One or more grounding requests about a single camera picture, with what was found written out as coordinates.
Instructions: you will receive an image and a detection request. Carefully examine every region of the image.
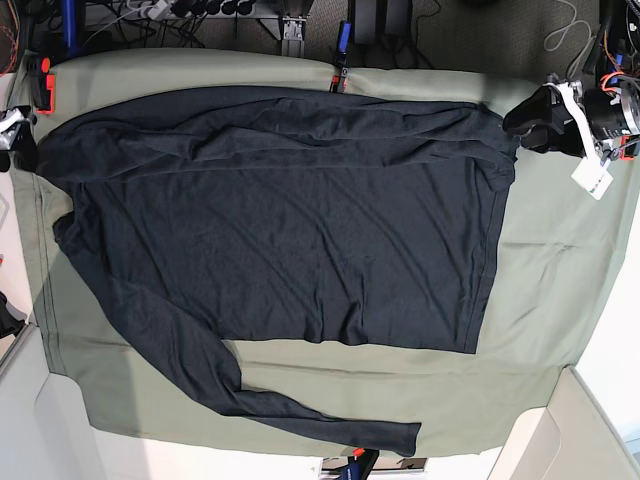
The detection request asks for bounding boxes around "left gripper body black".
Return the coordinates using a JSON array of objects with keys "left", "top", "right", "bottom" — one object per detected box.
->
[{"left": 544, "top": 74, "right": 585, "bottom": 155}]

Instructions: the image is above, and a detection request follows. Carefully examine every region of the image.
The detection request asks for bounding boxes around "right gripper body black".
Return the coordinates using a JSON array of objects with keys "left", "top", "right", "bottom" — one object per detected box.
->
[{"left": 1, "top": 107, "right": 38, "bottom": 170}]

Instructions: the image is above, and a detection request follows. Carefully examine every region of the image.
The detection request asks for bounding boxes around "dark long-sleeve T-shirt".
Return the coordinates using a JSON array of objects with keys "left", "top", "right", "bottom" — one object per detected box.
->
[{"left": 35, "top": 87, "right": 517, "bottom": 455}]

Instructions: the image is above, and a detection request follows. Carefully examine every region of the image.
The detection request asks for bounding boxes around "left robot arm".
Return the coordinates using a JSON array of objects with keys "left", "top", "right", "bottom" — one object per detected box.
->
[{"left": 503, "top": 1, "right": 639, "bottom": 163}]

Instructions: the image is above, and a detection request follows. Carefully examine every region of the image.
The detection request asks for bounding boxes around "orange black clamp right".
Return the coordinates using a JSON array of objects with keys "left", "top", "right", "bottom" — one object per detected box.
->
[{"left": 618, "top": 135, "right": 640, "bottom": 161}]

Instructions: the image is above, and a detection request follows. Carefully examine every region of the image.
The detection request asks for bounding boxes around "orange black clamp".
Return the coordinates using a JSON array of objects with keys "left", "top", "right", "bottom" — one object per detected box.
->
[
  {"left": 329, "top": 67, "right": 348, "bottom": 93},
  {"left": 338, "top": 448, "right": 380, "bottom": 480},
  {"left": 618, "top": 135, "right": 640, "bottom": 161},
  {"left": 26, "top": 55, "right": 56, "bottom": 115}
]

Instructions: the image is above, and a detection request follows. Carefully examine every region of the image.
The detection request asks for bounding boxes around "orange black clamp far left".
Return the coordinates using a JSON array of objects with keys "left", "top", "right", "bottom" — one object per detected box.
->
[{"left": 26, "top": 55, "right": 56, "bottom": 115}]

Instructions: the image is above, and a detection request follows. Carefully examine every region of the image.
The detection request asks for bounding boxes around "orange black clamp centre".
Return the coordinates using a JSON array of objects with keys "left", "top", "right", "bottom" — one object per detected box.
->
[{"left": 329, "top": 67, "right": 348, "bottom": 93}]

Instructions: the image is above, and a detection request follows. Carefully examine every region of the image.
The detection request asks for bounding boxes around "beige plastic bin left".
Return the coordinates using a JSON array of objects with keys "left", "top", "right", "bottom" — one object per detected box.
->
[{"left": 0, "top": 322, "right": 151, "bottom": 480}]

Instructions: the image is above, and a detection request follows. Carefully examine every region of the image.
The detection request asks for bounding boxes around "beige plastic bin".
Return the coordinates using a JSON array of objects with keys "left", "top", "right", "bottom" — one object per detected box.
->
[
  {"left": 0, "top": 322, "right": 151, "bottom": 480},
  {"left": 489, "top": 367, "right": 639, "bottom": 480}
]

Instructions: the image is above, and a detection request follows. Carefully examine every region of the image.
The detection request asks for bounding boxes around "beige plastic bin right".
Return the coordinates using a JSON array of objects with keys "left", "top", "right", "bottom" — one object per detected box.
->
[{"left": 489, "top": 367, "right": 639, "bottom": 480}]

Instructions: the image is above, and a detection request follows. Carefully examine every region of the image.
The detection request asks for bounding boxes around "orange black clamp bottom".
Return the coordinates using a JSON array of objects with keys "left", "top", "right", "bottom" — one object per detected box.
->
[{"left": 338, "top": 448, "right": 380, "bottom": 480}]

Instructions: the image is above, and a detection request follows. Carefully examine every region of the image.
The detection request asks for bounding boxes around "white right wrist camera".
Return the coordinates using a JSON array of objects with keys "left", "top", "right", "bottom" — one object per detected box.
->
[{"left": 0, "top": 107, "right": 28, "bottom": 151}]

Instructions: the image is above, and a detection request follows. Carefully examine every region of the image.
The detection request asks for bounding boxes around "grey looped cable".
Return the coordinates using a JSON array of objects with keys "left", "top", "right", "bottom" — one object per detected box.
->
[{"left": 543, "top": 0, "right": 596, "bottom": 54}]

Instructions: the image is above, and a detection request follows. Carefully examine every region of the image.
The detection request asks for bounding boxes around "blue clamp handle left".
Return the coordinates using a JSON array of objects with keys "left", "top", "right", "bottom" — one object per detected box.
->
[{"left": 60, "top": 0, "right": 80, "bottom": 58}]

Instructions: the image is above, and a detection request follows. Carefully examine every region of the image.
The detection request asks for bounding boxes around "metal table bracket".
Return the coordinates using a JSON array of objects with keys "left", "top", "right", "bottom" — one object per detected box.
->
[{"left": 280, "top": 17, "right": 306, "bottom": 58}]

